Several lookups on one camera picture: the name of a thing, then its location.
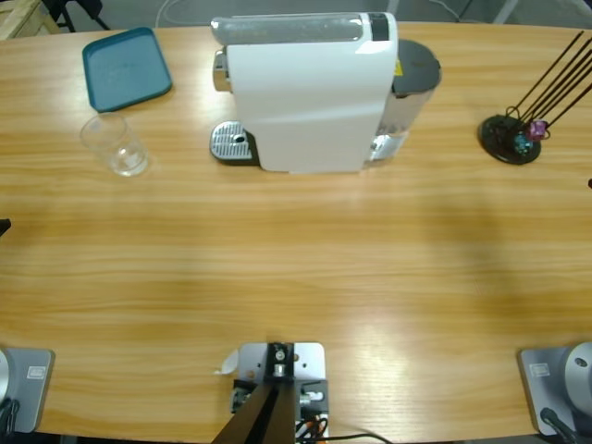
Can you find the purple coffee capsule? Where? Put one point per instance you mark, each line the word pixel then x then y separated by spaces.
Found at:
pixel 538 129

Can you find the clear glass cup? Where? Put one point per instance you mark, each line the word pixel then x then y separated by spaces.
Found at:
pixel 115 143

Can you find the white capsule coffee machine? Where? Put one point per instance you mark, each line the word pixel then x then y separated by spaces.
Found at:
pixel 300 92

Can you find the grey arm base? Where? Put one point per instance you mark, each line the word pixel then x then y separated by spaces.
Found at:
pixel 546 384
pixel 32 393

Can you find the blue coffee capsule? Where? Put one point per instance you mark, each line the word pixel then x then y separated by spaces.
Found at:
pixel 522 144

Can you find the black capsule holder with rods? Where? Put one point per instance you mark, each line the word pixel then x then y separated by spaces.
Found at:
pixel 501 148

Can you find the grey metal leg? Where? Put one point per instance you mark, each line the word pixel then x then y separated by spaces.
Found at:
pixel 506 11

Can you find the teal plastic tray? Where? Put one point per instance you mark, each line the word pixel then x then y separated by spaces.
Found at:
pixel 125 69

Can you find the wooden crate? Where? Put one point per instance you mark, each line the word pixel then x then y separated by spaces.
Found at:
pixel 18 18

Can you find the black chair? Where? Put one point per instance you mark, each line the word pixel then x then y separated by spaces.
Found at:
pixel 83 9

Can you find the white paper tag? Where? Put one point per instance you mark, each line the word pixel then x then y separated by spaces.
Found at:
pixel 227 363

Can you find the dark camera post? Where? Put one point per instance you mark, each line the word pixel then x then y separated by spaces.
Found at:
pixel 268 407

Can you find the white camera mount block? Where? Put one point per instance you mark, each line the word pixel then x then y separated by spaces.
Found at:
pixel 307 361

